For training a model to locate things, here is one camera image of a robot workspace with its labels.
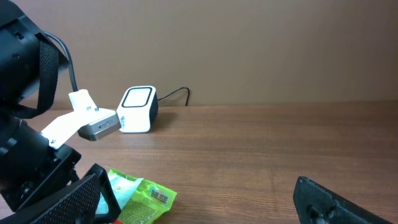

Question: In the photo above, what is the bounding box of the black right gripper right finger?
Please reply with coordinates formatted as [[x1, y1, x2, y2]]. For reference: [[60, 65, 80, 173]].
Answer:
[[293, 176, 391, 224]]

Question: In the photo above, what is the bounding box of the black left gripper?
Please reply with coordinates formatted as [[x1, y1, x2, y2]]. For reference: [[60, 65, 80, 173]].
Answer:
[[1, 118, 121, 223]]

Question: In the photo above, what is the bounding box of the green snack bag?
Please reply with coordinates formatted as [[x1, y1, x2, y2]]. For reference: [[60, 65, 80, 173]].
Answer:
[[109, 169, 177, 224]]

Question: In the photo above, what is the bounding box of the white teal wipes packet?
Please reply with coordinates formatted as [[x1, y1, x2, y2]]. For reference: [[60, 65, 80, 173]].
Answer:
[[95, 173, 144, 215]]

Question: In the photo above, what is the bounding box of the white barcode scanner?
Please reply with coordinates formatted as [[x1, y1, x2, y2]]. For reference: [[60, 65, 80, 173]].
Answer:
[[116, 85, 159, 134]]

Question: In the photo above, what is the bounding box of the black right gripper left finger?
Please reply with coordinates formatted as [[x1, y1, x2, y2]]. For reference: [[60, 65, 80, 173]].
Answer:
[[1, 174, 100, 224]]

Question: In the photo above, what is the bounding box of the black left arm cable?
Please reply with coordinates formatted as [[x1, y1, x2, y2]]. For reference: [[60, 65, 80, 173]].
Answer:
[[42, 30, 79, 93]]

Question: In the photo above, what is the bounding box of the black scanner cable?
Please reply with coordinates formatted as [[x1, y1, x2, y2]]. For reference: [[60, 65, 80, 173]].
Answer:
[[157, 86, 191, 107]]

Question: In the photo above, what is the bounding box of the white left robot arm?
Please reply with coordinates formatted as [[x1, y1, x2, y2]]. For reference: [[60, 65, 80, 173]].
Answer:
[[1, 0, 121, 223]]

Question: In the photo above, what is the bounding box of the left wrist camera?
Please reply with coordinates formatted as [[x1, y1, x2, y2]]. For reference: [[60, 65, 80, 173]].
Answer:
[[40, 89, 121, 149]]

